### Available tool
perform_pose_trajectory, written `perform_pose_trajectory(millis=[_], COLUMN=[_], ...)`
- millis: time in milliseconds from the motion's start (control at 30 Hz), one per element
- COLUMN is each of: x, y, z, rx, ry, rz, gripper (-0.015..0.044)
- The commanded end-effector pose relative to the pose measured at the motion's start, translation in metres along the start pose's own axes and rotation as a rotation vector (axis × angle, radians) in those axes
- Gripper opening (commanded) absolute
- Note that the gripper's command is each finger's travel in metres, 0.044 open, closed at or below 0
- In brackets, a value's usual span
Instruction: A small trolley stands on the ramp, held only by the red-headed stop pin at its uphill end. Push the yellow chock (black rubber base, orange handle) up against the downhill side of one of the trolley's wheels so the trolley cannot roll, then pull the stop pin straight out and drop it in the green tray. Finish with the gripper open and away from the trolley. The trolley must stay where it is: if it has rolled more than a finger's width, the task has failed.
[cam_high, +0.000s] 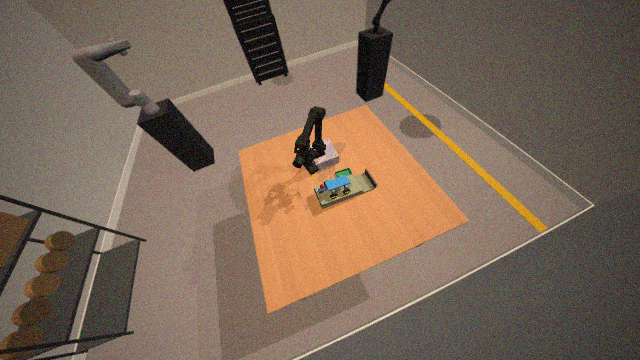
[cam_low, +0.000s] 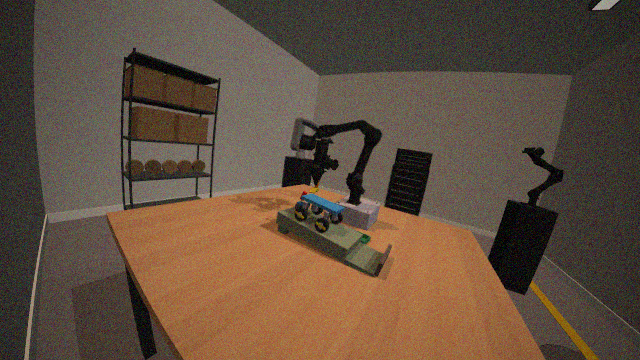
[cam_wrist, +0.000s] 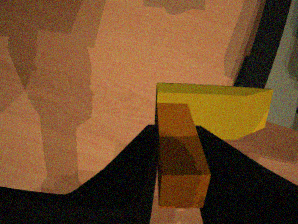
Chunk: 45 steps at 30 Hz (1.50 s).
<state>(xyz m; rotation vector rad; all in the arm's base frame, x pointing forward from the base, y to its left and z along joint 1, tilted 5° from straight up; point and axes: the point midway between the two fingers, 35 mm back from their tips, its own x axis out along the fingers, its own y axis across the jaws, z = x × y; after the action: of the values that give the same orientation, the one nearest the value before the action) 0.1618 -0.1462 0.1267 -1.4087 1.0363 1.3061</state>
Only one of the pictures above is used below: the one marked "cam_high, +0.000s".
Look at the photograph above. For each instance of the green tray floor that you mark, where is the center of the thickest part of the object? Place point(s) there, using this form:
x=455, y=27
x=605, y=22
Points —
x=346, y=172

